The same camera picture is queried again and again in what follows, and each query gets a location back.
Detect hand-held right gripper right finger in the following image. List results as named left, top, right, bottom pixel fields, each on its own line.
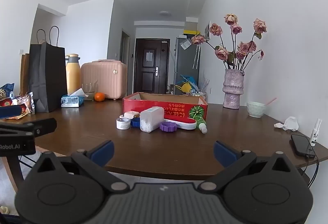
left=198, top=141, right=304, bottom=194

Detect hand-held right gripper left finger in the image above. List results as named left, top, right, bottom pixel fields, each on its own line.
left=24, top=140, right=130, bottom=194

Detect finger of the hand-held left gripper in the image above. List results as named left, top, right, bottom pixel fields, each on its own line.
left=0, top=106, right=23, bottom=119
left=0, top=118, right=57, bottom=137

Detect large white lid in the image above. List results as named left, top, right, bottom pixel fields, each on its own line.
left=116, top=118, right=131, bottom=130

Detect clear plastic container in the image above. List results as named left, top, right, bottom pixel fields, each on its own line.
left=140, top=106, right=164, bottom=133

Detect purple lid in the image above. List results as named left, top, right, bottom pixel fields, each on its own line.
left=160, top=122, right=178, bottom=133

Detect red cardboard box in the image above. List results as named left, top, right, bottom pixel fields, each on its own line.
left=123, top=92, right=208, bottom=122

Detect orange snack packet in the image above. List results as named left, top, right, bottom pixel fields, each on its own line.
left=6, top=111, right=27, bottom=120

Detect clear snack packet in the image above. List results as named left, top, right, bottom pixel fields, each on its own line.
left=15, top=92, right=35, bottom=115

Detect blue tissue pack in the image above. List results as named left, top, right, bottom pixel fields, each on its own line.
left=61, top=88, right=85, bottom=108

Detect green spray bottle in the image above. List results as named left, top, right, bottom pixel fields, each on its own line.
left=194, top=113, right=208, bottom=134

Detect brown paper bag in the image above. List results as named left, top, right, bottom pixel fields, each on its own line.
left=20, top=53, right=31, bottom=96

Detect black paper bag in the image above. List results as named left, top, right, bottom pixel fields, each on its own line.
left=28, top=25, right=68, bottom=113

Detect red and white lint brush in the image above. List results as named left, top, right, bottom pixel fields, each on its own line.
left=164, top=116, right=197, bottom=131

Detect pale green bowl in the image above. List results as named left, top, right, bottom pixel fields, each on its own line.
left=246, top=101, right=267, bottom=118

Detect yellow thermos jug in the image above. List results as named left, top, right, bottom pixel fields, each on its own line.
left=65, top=54, right=82, bottom=95

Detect clear drinking glass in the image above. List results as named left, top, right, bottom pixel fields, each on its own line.
left=82, top=82, right=98, bottom=101

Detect pink ceramic vase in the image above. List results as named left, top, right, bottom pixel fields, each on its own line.
left=222, top=69, right=245, bottom=109

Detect crumpled white tissue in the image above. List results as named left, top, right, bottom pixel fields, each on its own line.
left=274, top=116, right=299, bottom=132

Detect pink suitcase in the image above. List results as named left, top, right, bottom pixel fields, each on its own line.
left=81, top=59, right=128, bottom=100

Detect black smartphone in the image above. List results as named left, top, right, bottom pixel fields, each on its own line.
left=290, top=134, right=316, bottom=158

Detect small white spray bottle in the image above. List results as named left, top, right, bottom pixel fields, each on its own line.
left=310, top=118, right=322, bottom=147

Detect dark brown entrance door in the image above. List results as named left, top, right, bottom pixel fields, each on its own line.
left=134, top=38, right=171, bottom=94

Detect grey refrigerator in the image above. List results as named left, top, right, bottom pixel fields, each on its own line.
left=174, top=36, right=200, bottom=86

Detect clear umbrella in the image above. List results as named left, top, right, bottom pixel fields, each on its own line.
left=194, top=45, right=200, bottom=70

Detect interior glass door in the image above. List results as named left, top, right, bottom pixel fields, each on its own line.
left=120, top=29, right=130, bottom=68

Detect dried pink roses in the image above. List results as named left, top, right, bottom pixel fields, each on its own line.
left=192, top=13, right=267, bottom=71

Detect black charging cable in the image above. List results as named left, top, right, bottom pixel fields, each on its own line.
left=298, top=154, right=320, bottom=189

